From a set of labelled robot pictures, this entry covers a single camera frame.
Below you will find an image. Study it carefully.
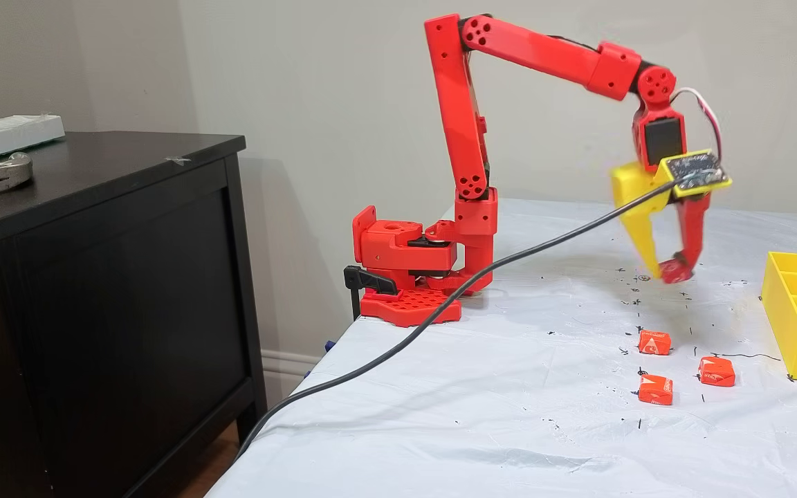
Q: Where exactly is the camera board on yellow mount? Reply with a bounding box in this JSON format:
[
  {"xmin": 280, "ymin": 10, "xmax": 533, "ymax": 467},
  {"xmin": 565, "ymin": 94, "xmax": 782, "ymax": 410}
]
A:
[{"xmin": 654, "ymin": 149, "xmax": 733, "ymax": 201}]

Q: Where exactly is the white red servo wire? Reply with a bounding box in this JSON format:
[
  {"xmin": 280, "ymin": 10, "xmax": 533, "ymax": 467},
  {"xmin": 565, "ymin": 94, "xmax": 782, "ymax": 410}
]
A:
[{"xmin": 670, "ymin": 86, "xmax": 725, "ymax": 167}]

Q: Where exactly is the white flat box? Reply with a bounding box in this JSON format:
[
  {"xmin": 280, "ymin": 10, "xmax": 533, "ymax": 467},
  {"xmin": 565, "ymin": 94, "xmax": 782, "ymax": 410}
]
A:
[{"xmin": 0, "ymin": 114, "xmax": 66, "ymax": 164}]

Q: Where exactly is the black USB cable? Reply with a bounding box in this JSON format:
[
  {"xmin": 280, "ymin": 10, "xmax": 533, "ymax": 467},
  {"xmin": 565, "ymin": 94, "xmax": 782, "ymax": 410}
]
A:
[{"xmin": 232, "ymin": 176, "xmax": 691, "ymax": 465}]

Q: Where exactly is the white plastic table cover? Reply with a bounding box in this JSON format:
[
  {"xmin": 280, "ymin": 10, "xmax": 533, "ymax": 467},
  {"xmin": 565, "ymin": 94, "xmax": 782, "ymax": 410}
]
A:
[{"xmin": 205, "ymin": 199, "xmax": 797, "ymax": 498}]

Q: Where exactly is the black wooden cabinet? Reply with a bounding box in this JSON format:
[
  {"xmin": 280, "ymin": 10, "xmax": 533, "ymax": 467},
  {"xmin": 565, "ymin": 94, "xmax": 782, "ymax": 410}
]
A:
[{"xmin": 0, "ymin": 131, "xmax": 268, "ymax": 498}]

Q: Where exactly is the red candy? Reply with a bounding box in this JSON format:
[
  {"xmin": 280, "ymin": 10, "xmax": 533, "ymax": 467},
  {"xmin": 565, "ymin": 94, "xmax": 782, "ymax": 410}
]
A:
[{"xmin": 658, "ymin": 255, "xmax": 695, "ymax": 285}]

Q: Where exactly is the orange candy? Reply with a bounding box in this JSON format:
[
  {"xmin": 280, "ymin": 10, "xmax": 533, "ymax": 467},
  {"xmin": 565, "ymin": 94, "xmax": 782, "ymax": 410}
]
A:
[
  {"xmin": 699, "ymin": 356, "xmax": 736, "ymax": 388},
  {"xmin": 638, "ymin": 374, "xmax": 674, "ymax": 406},
  {"xmin": 638, "ymin": 330, "xmax": 672, "ymax": 356}
]

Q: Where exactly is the black table clamp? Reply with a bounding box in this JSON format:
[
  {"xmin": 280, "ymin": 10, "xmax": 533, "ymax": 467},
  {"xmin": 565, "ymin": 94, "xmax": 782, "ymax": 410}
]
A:
[{"xmin": 343, "ymin": 265, "xmax": 399, "ymax": 322}]

